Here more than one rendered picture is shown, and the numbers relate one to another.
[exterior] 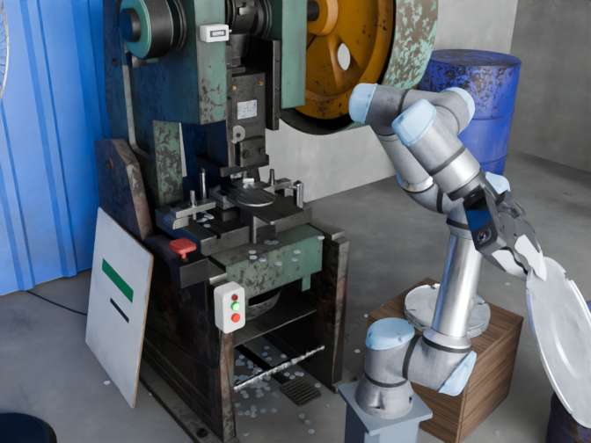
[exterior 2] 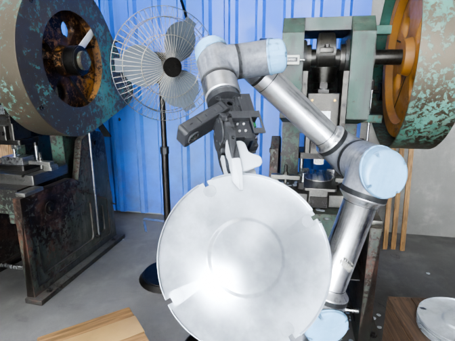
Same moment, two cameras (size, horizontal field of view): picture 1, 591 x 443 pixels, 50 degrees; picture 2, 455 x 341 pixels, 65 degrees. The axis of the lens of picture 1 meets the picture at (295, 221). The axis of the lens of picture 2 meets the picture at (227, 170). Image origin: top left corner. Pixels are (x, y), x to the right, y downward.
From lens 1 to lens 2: 1.07 m
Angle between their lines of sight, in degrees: 49
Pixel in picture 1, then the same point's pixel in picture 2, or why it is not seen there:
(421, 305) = (437, 309)
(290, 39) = (357, 70)
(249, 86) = (325, 101)
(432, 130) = (202, 54)
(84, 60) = not seen: hidden behind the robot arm
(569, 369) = (211, 274)
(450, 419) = not seen: outside the picture
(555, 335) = (214, 236)
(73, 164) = not seen: hidden behind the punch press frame
